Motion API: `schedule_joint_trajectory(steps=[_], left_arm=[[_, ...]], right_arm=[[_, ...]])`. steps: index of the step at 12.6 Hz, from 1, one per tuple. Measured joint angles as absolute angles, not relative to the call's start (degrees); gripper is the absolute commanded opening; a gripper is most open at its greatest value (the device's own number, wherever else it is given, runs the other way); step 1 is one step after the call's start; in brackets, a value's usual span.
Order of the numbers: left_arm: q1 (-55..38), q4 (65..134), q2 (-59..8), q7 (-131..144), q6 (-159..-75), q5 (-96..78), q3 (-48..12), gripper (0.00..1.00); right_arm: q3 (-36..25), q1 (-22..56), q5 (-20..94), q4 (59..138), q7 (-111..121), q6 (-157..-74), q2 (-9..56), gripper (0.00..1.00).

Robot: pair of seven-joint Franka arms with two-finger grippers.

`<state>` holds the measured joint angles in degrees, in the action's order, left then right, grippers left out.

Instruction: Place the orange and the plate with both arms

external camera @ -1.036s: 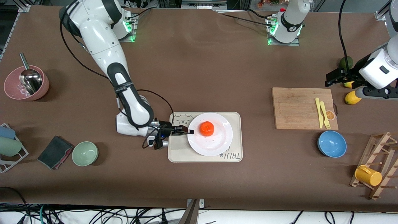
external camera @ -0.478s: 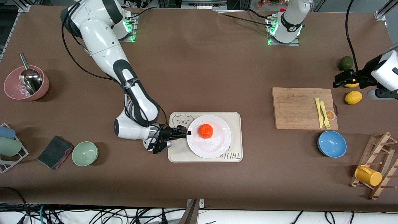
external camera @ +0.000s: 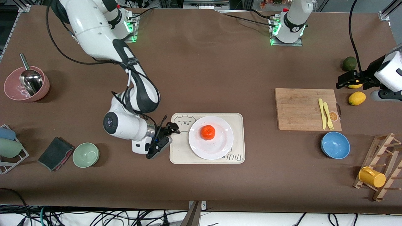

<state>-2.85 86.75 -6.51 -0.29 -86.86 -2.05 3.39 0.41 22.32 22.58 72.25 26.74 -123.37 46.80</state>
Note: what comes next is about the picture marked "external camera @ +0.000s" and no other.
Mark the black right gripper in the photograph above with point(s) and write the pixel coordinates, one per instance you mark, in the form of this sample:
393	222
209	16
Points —
163	130

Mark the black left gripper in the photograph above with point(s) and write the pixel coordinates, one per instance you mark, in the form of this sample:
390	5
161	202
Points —
368	75

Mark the white round plate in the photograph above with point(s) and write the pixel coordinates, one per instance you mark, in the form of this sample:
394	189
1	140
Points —
216	149

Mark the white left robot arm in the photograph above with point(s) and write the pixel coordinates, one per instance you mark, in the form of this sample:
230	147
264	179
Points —
293	18

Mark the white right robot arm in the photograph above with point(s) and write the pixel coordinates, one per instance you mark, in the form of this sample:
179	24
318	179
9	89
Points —
94	28

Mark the yellow lemon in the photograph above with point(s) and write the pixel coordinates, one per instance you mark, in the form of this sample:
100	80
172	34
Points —
357	98
355	86

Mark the dark green lime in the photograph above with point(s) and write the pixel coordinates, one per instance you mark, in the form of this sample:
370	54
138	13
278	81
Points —
349	63

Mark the cream bear print tray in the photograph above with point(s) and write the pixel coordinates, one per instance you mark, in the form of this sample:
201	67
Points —
179	153

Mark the orange slice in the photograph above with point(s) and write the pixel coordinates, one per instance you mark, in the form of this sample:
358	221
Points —
334	116

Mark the yellow plastic fork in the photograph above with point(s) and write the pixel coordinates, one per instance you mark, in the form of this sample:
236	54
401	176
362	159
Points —
328	116

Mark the yellow plastic knife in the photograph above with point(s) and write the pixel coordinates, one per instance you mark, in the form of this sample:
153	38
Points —
322	113

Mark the bamboo cutting board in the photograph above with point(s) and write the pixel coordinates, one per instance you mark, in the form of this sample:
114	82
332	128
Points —
295	110

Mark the blue plastic bowl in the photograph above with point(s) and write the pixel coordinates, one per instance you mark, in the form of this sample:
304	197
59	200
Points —
335	145

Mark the wooden peg drying rack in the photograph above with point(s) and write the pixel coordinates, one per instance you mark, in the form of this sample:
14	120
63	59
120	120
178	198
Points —
381	157

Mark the light green bowl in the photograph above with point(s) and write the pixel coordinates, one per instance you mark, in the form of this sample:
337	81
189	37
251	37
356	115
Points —
85	155

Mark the yellow plastic mug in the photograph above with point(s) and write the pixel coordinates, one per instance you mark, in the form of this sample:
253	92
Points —
373	178

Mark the red folded cloth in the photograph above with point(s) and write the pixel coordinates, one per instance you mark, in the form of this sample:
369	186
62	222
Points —
66	160

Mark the dark grey folded cloth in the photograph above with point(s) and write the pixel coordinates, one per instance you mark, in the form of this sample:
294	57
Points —
55	152

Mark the metal ladle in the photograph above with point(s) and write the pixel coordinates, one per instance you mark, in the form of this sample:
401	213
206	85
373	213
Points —
31	81

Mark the pink bowl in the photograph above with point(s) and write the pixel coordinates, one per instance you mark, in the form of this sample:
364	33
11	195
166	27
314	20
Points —
12	92

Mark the green cup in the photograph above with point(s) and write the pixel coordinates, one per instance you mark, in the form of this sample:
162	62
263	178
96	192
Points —
9	148

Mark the blue cup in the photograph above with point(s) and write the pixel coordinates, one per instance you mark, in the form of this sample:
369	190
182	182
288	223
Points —
6	134

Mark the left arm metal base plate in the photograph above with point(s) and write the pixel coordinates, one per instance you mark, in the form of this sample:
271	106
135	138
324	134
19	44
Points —
296	44

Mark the metal table edge bracket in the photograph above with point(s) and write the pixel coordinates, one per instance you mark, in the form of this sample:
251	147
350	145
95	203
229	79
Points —
196	216

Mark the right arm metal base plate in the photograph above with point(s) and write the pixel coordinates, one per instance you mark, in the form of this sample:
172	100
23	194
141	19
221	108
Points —
135	36

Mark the aluminium frame profile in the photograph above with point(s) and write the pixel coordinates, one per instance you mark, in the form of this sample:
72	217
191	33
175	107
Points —
205	3

